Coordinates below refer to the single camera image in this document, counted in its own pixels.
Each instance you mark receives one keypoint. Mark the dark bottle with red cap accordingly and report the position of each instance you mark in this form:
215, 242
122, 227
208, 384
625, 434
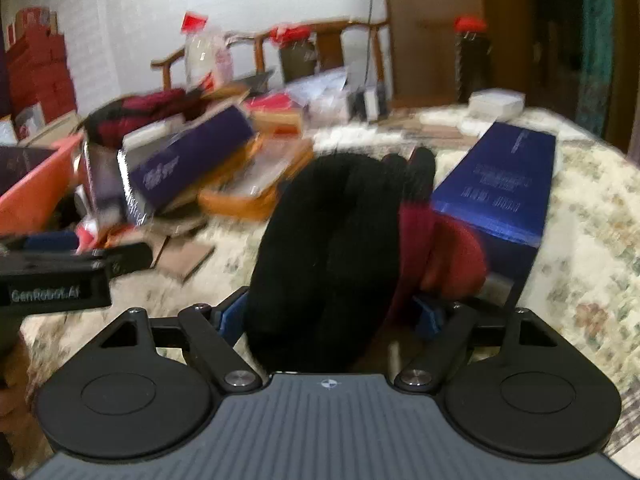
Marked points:
297, 57
472, 60

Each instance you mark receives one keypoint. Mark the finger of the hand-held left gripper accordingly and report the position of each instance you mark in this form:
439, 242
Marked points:
130, 257
50, 241

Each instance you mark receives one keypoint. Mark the purple cardboard box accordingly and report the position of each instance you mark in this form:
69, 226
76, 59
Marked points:
190, 155

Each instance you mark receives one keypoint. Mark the orange clear-wrapped packet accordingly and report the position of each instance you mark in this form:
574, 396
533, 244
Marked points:
240, 195

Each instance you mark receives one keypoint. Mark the wooden chair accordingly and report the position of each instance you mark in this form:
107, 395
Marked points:
260, 45

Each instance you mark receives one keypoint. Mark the dark red black cloth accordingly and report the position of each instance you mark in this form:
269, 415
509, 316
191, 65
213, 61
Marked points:
145, 105

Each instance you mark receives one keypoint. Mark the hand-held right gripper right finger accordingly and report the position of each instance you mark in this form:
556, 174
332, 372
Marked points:
429, 317

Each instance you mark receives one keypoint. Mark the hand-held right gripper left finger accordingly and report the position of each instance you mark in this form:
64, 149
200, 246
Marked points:
231, 318

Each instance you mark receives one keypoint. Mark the bag of paper cups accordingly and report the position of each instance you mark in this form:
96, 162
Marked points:
202, 55

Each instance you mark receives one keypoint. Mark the flat white box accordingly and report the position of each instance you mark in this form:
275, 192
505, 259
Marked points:
495, 102

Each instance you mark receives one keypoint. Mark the small black white box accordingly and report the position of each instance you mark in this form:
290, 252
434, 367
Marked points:
370, 102

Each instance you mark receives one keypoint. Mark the black red knit glove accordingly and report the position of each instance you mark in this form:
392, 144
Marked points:
325, 240

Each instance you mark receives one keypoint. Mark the green patterned curtain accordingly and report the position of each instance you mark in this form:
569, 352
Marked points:
597, 50

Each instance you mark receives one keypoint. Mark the brown wooden door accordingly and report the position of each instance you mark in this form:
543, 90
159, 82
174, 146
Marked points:
430, 25

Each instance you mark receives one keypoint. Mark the clear plastic packets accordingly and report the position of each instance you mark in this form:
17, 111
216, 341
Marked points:
320, 85

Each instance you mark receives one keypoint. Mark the long blue box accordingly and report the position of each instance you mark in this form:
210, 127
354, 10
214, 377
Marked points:
500, 185

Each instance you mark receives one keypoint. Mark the stack of red boxes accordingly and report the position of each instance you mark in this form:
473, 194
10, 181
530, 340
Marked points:
40, 75

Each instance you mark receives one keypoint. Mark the pink plastic basin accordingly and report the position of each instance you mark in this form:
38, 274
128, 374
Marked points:
40, 190

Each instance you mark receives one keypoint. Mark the brown cardboard piece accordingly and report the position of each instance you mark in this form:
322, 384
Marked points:
185, 260

